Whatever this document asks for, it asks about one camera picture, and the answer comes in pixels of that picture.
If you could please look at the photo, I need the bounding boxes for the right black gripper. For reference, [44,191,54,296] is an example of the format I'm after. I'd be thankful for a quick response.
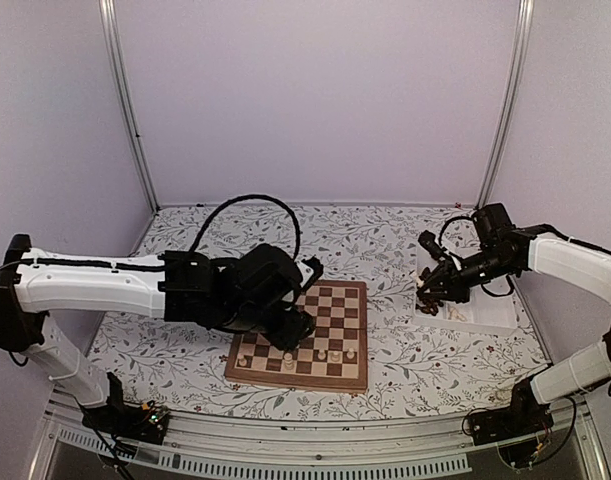
[417,248,516,304]

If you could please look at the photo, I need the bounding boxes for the light queen piece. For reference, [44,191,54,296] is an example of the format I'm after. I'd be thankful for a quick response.
[283,353,294,371]

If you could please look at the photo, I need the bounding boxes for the wooden chess board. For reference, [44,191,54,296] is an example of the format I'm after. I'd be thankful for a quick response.
[224,280,368,394]

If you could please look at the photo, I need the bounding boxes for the light king piece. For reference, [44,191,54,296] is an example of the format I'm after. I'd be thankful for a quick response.
[411,271,425,289]

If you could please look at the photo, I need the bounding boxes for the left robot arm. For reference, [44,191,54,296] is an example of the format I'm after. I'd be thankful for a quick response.
[0,234,323,434]

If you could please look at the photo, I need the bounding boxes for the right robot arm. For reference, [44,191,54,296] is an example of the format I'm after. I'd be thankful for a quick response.
[417,203,611,436]

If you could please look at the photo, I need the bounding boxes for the pile of dark chess pieces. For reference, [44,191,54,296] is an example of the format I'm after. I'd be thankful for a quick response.
[415,267,444,317]

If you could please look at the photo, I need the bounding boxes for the pile of light chess pieces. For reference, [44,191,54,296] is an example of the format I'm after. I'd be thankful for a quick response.
[447,306,468,323]

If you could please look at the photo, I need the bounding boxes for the white plastic tray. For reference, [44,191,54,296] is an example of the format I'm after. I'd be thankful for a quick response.
[409,242,518,337]

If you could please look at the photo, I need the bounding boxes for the floral patterned table mat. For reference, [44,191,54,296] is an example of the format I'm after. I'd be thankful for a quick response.
[88,204,547,421]

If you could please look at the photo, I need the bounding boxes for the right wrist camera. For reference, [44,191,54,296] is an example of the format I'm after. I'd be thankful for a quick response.
[418,230,461,262]

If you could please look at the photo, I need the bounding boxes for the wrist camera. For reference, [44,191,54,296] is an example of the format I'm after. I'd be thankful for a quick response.
[418,230,461,262]
[296,256,324,293]

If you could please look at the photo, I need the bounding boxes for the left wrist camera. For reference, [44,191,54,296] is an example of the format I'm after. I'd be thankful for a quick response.
[296,256,324,293]

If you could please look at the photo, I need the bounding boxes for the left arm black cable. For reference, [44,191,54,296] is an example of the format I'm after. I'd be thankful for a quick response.
[189,195,302,261]

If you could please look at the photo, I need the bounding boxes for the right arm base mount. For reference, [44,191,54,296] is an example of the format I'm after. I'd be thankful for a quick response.
[461,406,554,470]

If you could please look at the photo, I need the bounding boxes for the right aluminium frame post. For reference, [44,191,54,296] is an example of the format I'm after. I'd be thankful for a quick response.
[475,0,535,208]

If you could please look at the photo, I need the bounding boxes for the aluminium frame post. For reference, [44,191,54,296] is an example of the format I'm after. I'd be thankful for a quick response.
[475,0,535,208]
[99,0,160,213]

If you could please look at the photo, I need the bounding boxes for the front aluminium rail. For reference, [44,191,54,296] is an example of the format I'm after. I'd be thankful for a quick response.
[29,392,611,479]

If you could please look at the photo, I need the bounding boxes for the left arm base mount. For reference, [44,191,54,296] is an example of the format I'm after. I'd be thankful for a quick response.
[82,401,170,445]

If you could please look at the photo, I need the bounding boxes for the left aluminium frame post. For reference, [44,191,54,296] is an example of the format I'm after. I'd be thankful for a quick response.
[99,0,160,213]

